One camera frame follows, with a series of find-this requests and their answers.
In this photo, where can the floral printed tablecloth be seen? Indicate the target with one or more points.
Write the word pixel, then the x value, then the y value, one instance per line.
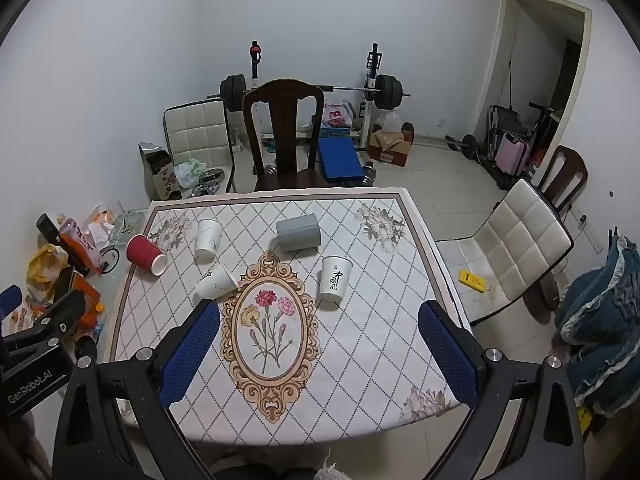
pixel 350 340

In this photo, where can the red paper cup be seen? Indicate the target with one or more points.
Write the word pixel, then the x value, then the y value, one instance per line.
pixel 144 254

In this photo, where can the white weight bench rack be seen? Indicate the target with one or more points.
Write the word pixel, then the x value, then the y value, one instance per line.
pixel 371 85

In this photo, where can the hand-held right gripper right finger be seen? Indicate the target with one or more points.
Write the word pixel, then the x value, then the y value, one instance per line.
pixel 450 355

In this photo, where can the folded grey cart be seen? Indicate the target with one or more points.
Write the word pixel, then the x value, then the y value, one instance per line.
pixel 500 120

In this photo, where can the white power strip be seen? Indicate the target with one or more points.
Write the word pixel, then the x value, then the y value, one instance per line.
pixel 591 232

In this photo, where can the orange printed box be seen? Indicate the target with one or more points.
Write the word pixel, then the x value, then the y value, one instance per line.
pixel 82 252

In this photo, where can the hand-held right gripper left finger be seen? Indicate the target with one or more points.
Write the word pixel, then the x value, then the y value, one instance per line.
pixel 190 355

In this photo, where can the brown cardboard box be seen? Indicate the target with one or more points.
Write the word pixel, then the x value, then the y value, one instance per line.
pixel 392 147

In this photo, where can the small black barbell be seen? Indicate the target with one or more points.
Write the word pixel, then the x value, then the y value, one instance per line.
pixel 464 142

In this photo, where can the green and white plastic bag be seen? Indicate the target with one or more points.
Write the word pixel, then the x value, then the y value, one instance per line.
pixel 190 170

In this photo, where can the grey plastic cup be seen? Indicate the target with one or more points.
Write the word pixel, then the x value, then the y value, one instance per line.
pixel 298 232

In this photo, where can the dark wooden chair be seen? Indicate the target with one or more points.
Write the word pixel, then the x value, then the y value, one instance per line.
pixel 283 135
pixel 567 175

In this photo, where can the clear plastic bag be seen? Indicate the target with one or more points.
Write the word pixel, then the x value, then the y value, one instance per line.
pixel 390 121

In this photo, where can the blue bench pad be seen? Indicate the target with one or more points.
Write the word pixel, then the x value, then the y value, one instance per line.
pixel 340 160

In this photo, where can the yellow flat packet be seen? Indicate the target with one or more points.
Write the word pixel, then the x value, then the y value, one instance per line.
pixel 472 280

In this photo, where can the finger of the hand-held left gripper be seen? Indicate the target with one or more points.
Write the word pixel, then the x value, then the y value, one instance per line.
pixel 9 300
pixel 55 317

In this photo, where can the metal pans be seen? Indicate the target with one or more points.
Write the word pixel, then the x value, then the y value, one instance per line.
pixel 212 180

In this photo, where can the white cup with black print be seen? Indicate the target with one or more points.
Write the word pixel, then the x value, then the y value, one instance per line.
pixel 335 280

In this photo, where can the red and white plastic bag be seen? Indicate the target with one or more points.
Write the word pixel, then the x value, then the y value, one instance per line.
pixel 336 114

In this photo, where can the white crumpled plastic bag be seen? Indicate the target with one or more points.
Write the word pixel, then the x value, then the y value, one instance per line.
pixel 100 222

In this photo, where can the white paper cup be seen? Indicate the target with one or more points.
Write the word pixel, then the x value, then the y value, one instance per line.
pixel 208 237
pixel 215 284

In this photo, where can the pink suitcase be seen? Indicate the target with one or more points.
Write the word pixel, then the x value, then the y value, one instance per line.
pixel 515 152

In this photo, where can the white frayed cloth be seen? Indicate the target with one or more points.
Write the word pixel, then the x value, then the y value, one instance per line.
pixel 332 470

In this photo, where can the white padded chair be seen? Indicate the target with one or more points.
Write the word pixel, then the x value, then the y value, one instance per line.
pixel 199 132
pixel 520 245

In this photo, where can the black barbell with plates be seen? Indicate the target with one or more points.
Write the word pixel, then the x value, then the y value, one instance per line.
pixel 387 91

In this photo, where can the pile of blue clothes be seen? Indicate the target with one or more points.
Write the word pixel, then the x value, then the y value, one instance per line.
pixel 600 320

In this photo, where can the glass ashtray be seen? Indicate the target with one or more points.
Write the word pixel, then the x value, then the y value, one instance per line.
pixel 126 223

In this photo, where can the yellow plastic bag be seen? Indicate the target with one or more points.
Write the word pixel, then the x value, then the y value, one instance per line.
pixel 46 265

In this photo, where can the brown printed paper bag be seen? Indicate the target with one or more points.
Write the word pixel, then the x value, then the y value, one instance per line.
pixel 160 172

